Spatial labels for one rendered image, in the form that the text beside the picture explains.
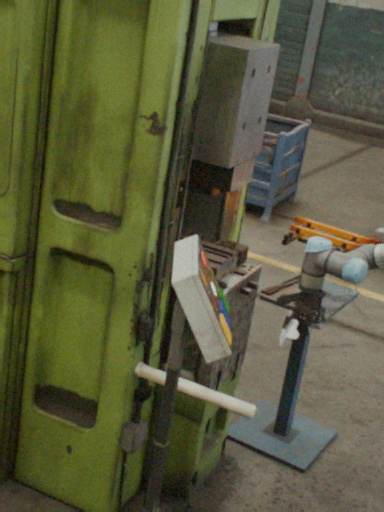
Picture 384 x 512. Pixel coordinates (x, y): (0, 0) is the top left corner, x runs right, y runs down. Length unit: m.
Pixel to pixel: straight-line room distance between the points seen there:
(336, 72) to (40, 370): 8.18
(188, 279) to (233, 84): 0.76
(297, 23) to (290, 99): 0.92
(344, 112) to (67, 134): 8.20
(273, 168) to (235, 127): 3.95
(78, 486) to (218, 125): 1.44
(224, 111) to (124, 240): 0.55
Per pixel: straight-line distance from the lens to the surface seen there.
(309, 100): 11.13
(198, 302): 2.49
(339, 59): 10.96
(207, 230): 3.50
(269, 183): 6.91
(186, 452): 3.45
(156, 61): 2.74
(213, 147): 2.97
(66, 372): 3.28
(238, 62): 2.90
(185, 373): 3.32
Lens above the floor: 2.12
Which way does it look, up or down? 21 degrees down
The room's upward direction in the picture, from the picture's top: 9 degrees clockwise
